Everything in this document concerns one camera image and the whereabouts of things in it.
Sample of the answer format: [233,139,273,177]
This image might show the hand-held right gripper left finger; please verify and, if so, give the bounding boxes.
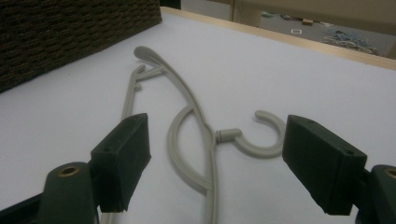
[90,112,153,214]

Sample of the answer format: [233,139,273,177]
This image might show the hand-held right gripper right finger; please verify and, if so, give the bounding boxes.
[281,114,369,217]

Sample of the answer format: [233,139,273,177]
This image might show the grey plastic clothes hanger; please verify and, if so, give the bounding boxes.
[99,45,287,224]

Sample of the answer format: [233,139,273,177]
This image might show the brown woven basket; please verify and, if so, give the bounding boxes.
[0,0,163,94]

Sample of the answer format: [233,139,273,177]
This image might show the white table mat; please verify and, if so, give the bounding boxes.
[0,12,396,224]

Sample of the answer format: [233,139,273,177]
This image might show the light wooden table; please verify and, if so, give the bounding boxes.
[160,6,396,72]

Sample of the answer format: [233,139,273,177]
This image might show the tangle of pale cords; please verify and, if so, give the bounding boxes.
[321,28,380,56]

